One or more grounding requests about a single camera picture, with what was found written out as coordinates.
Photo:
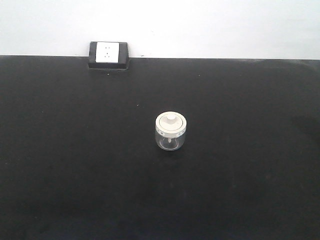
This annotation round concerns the glass jar with beige lid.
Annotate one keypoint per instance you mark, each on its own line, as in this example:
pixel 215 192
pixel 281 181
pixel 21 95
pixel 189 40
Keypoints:
pixel 170 130

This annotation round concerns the black framed white tray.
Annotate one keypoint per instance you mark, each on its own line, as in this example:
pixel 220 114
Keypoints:
pixel 108 55

